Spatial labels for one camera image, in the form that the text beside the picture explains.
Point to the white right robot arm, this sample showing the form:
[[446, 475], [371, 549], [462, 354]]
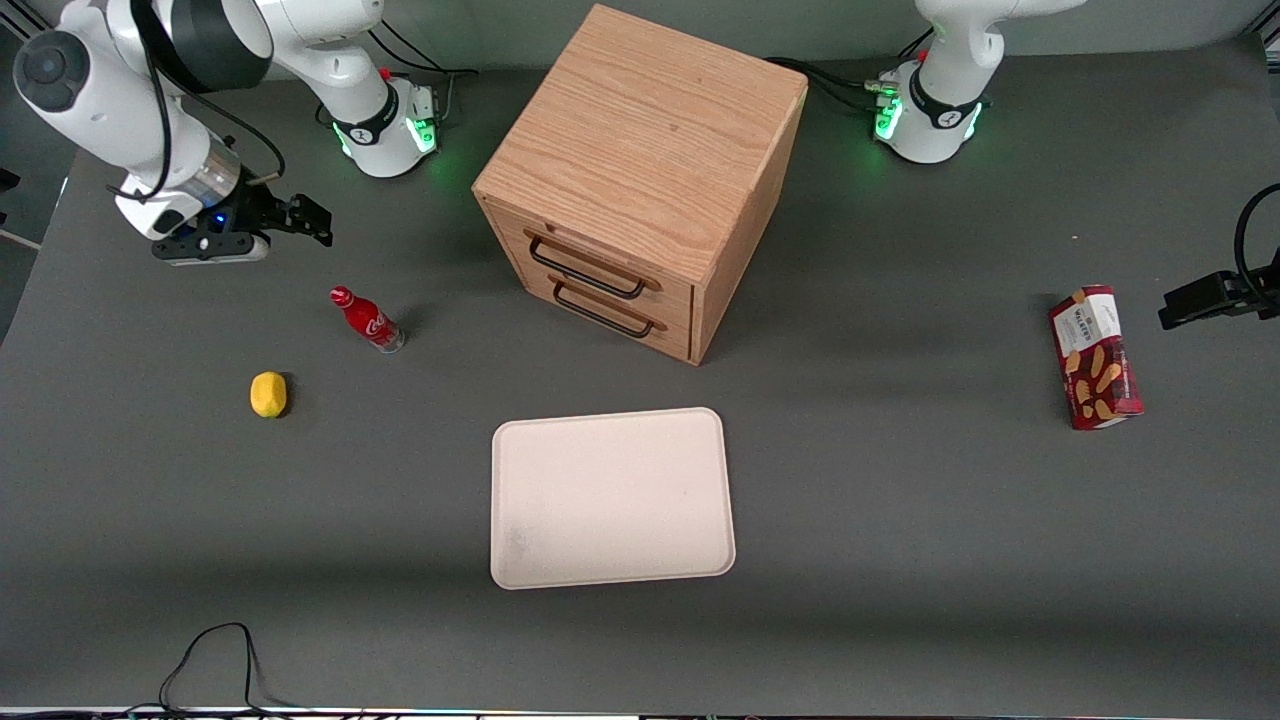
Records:
[[120, 100]]

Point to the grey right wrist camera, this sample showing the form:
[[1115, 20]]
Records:
[[210, 248]]

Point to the wooden drawer cabinet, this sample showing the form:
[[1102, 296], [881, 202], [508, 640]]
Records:
[[650, 140]]

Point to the large wooden drawer front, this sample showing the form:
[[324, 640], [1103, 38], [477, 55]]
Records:
[[600, 262]]

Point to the beige plastic tray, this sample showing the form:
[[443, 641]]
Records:
[[610, 497]]

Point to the red coke bottle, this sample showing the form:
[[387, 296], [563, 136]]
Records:
[[368, 322]]

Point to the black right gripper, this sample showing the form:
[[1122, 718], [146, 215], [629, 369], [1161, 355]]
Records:
[[256, 211]]

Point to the yellow lemon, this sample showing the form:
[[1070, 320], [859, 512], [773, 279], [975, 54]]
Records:
[[268, 394]]

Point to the red snack box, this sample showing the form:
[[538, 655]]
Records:
[[1097, 360]]

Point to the small wooden drawer front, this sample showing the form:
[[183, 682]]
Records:
[[620, 320]]

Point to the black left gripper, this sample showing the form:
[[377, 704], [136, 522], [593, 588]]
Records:
[[1216, 294]]

